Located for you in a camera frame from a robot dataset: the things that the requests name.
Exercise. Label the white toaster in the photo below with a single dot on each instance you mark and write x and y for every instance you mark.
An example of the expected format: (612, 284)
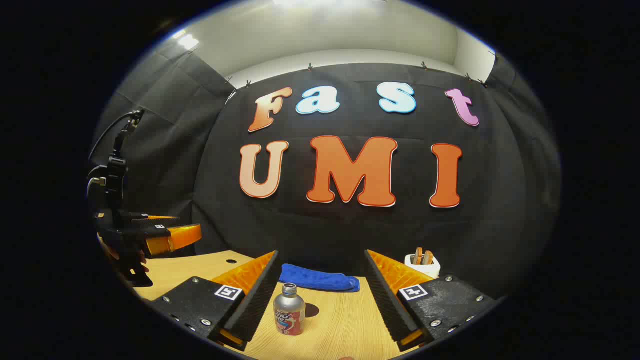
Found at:
(425, 269)

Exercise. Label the silver water bottle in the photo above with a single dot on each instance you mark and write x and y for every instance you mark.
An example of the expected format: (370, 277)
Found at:
(289, 312)

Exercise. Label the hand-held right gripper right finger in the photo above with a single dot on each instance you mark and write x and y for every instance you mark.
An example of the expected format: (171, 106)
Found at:
(387, 300)

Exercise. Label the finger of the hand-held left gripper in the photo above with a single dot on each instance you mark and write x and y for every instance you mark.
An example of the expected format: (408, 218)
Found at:
(150, 220)
(175, 237)

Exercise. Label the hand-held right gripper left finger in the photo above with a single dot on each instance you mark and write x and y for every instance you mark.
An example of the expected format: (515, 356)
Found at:
(260, 295)

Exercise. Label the toast slice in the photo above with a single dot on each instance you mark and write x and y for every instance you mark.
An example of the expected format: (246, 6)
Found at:
(428, 257)
(417, 256)

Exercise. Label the blue towel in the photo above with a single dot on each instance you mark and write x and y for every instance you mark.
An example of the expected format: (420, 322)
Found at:
(320, 280)

